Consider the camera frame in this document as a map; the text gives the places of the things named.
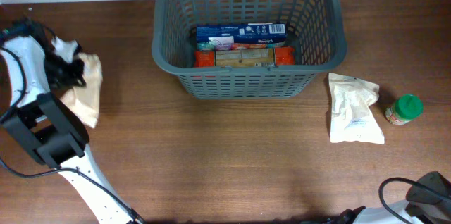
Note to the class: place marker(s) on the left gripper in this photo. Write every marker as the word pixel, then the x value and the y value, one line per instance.
pixel 75 77

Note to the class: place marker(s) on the beige powder bag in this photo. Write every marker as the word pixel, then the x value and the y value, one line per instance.
pixel 84 101

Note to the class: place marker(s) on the orange spaghetti package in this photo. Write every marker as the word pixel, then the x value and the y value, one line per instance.
pixel 246 58

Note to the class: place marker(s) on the blue tea box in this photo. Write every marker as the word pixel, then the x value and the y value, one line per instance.
pixel 243 36

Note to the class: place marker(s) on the grey plastic basket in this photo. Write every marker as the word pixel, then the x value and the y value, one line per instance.
pixel 315 32

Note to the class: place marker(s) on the beige food pouch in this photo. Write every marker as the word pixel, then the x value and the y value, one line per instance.
pixel 351 116

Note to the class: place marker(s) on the green lid spice jar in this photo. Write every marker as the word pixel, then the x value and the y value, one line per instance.
pixel 405 109

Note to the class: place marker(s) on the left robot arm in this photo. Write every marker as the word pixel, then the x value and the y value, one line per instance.
pixel 55 89

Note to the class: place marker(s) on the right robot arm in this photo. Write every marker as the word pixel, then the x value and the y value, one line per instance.
pixel 426 202

